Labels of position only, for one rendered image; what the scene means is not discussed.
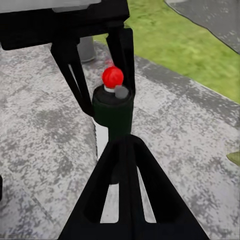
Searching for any insectifuge atomizer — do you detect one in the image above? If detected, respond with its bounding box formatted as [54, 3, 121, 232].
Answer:
[92, 66, 135, 185]

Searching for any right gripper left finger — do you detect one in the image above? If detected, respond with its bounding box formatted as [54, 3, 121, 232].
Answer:
[58, 132, 133, 240]

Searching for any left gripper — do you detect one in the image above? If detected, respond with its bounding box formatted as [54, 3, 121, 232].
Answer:
[0, 0, 136, 117]

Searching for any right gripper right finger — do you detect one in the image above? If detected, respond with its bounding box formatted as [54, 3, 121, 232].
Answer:
[125, 133, 210, 240]

